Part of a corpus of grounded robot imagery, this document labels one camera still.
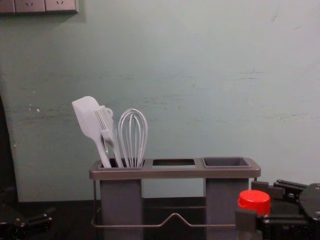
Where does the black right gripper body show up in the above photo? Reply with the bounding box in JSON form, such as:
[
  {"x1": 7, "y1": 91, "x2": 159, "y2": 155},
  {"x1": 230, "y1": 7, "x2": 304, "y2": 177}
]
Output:
[{"x1": 297, "y1": 182, "x2": 320, "y2": 240}]

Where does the white silicone spatula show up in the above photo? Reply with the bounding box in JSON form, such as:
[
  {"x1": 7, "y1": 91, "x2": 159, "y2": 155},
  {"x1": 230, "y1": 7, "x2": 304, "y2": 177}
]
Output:
[{"x1": 71, "y1": 95, "x2": 113, "y2": 168}]

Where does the grey utensil cup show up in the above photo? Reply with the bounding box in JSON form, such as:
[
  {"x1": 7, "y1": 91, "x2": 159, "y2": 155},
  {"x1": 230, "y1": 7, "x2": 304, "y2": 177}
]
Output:
[
  {"x1": 97, "y1": 157, "x2": 146, "y2": 240},
  {"x1": 202, "y1": 156, "x2": 251, "y2": 240}
]

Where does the black rack with steel bars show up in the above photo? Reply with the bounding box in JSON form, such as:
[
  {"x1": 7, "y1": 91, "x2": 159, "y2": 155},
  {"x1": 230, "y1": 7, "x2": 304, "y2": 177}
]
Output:
[{"x1": 89, "y1": 156, "x2": 262, "y2": 240}]

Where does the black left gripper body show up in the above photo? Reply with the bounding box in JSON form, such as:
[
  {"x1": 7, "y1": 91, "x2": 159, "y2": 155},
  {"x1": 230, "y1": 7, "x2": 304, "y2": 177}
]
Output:
[{"x1": 0, "y1": 219, "x2": 54, "y2": 240}]

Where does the black table cloth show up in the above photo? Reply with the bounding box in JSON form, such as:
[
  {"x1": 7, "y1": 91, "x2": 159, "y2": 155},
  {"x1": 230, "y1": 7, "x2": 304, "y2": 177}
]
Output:
[{"x1": 0, "y1": 196, "x2": 320, "y2": 240}]

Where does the black curved object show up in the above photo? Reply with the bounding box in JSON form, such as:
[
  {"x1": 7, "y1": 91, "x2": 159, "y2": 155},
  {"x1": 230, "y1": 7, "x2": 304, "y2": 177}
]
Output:
[{"x1": 0, "y1": 94, "x2": 20, "y2": 204}]

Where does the grey wall socket panel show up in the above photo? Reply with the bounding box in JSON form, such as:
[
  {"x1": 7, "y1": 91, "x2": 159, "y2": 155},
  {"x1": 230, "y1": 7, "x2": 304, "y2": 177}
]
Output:
[{"x1": 0, "y1": 0, "x2": 80, "y2": 16}]

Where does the white utensil with ring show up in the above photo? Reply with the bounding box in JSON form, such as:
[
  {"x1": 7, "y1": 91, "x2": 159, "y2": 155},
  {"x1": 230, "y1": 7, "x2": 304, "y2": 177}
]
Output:
[{"x1": 105, "y1": 107, "x2": 125, "y2": 168}]

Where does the white whisk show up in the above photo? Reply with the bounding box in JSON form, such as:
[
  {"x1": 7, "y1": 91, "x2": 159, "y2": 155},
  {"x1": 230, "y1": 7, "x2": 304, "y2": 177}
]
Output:
[{"x1": 117, "y1": 108, "x2": 149, "y2": 168}]

